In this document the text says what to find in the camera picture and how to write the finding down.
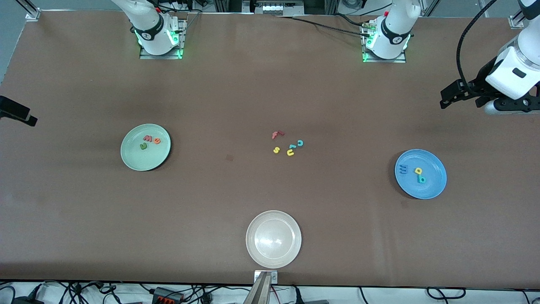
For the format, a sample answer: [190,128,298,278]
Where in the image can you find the blue plate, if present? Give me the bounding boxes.
[394,149,448,200]

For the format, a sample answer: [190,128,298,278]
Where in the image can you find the green plate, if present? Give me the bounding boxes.
[120,123,172,172]

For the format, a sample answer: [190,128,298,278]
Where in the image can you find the metal connector box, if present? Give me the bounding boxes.
[252,0,305,16]

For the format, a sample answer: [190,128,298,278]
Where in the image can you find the cream plate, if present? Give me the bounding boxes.
[246,210,302,269]

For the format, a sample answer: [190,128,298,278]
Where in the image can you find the black power strip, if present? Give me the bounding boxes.
[151,287,185,304]

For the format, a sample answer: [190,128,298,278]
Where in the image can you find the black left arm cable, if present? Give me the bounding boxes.
[456,0,498,85]

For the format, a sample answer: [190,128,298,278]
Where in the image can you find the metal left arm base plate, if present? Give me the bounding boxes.
[361,52,408,64]

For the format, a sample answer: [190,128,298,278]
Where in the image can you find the black cable on table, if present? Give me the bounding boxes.
[274,15,373,38]
[333,12,374,28]

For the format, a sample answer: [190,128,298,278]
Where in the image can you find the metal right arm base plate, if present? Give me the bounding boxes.
[139,46,184,60]

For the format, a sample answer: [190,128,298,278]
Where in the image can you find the black looped floor cable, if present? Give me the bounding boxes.
[426,287,467,301]

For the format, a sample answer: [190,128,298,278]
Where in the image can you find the aluminium camera pole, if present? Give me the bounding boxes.
[243,271,273,304]

